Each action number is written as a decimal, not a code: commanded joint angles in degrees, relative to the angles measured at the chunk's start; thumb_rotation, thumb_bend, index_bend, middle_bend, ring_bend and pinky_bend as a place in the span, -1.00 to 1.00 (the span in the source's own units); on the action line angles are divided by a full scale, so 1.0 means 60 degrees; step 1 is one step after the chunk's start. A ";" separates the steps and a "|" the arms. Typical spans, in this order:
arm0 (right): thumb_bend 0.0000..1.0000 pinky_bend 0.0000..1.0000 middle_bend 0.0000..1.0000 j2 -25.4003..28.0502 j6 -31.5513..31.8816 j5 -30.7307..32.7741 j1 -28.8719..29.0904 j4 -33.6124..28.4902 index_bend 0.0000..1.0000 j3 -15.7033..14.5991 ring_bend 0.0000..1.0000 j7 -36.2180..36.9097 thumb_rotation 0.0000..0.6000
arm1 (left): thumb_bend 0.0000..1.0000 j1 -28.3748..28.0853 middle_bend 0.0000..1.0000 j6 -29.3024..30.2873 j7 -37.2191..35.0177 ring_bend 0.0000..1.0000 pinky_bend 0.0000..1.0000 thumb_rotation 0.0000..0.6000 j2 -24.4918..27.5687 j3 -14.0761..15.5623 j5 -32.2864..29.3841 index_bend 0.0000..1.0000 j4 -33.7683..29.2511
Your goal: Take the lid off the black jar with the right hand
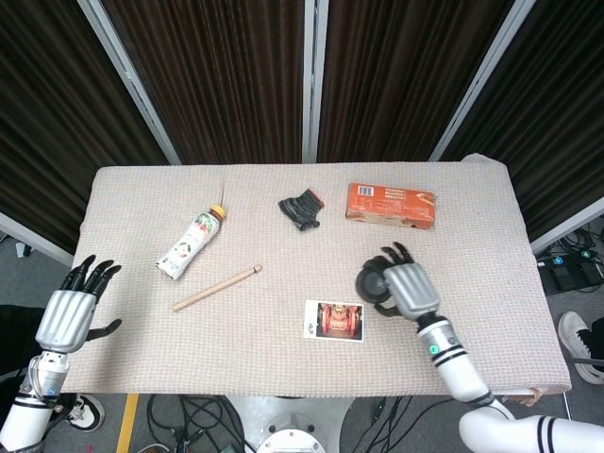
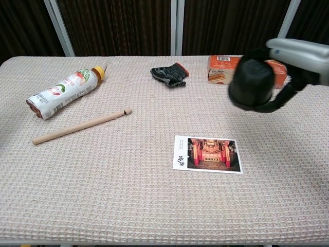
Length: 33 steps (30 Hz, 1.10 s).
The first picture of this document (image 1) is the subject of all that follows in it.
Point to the grey partition post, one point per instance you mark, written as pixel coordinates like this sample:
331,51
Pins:
313,71
127,75
481,75

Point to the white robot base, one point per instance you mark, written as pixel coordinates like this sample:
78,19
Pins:
288,424

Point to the orange snack box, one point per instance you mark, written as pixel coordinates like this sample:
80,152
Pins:
391,205

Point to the beige waffle tablecloth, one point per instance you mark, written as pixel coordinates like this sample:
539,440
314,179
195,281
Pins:
283,368

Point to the dark brown partition panel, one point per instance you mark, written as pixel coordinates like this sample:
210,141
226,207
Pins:
226,71
391,71
557,118
47,118

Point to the black pedal blue sticker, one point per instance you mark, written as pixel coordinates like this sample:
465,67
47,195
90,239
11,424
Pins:
564,277

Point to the black dome-shaped object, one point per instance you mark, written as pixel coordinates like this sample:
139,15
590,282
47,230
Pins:
373,285

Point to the tea bottle yellow cap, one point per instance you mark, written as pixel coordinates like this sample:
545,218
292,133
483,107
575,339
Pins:
191,240

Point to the black trouser leg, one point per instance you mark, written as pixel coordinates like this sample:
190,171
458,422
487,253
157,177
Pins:
16,330

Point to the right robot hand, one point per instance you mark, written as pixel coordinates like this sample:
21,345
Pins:
413,292

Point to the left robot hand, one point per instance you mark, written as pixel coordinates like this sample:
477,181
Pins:
63,316

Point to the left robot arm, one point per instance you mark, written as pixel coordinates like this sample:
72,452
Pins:
28,415

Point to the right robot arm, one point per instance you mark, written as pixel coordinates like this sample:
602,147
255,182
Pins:
460,373

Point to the red temple postcard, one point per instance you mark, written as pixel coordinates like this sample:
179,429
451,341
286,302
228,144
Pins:
337,321

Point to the white black sneaker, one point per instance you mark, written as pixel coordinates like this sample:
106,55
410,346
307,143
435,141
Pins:
572,330
87,413

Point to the grey partition base rail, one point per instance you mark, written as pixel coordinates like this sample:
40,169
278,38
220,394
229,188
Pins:
566,224
33,236

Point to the black pedal green sticker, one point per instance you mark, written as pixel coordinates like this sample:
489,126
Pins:
591,271

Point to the black glove orange cuff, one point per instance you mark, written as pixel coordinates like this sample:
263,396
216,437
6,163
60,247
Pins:
299,207

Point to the wooden stick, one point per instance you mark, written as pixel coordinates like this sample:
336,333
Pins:
217,288

